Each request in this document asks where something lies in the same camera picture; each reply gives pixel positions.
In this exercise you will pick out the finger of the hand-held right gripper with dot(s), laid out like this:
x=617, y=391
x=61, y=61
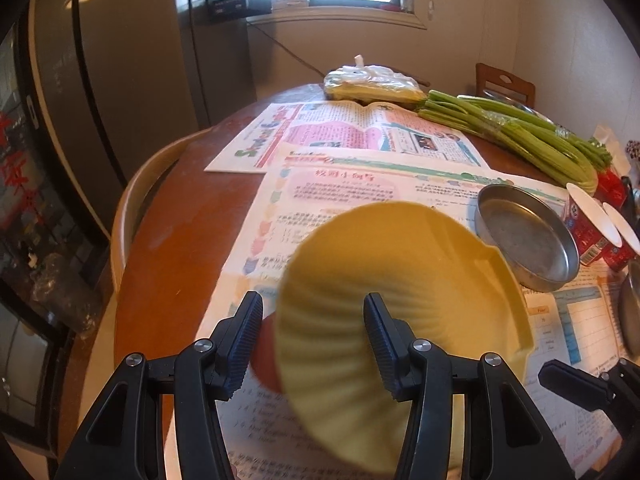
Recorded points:
x=627, y=385
x=575, y=384

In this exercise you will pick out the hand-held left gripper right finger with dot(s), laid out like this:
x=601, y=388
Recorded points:
x=382, y=345

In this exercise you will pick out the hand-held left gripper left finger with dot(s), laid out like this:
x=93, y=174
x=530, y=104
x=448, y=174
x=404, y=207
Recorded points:
x=245, y=345

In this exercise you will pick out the yellow shell-shaped plate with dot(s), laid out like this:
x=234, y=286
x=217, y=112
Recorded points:
x=350, y=270

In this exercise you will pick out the red and white paper bowl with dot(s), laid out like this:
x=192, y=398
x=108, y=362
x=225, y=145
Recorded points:
x=622, y=245
x=585, y=230

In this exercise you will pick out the blue table newspaper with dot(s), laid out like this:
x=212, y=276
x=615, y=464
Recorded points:
x=590, y=310

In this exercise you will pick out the steel bowl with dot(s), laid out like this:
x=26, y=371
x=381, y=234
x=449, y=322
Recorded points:
x=631, y=300

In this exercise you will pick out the round steel plate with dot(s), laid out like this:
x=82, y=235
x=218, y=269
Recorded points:
x=525, y=237

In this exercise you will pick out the green banner newspaper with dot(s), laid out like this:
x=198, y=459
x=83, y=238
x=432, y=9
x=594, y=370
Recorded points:
x=300, y=200

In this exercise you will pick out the beige curved chair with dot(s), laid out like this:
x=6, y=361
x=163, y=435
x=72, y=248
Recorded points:
x=145, y=200

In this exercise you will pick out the red tissue box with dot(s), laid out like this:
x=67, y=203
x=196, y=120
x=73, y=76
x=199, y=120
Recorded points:
x=614, y=187

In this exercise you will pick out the pink printed newspaper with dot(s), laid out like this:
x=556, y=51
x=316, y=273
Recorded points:
x=330, y=130

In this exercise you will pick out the large celery bunch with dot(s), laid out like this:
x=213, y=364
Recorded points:
x=550, y=162

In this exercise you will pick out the dark red flower bouquet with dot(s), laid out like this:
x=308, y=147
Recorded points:
x=633, y=150

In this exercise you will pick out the dark glass door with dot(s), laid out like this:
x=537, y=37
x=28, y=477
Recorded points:
x=35, y=210

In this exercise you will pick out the leafy celery bunch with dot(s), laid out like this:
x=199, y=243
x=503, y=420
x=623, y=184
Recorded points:
x=565, y=132

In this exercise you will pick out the plastic bag of corn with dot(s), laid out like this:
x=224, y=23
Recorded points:
x=370, y=82

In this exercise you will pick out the grey refrigerator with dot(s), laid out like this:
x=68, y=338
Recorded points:
x=140, y=85

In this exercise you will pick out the wooden chair with cutout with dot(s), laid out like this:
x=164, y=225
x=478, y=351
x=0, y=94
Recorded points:
x=505, y=85

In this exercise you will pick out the black box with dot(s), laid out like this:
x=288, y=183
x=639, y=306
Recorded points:
x=235, y=6

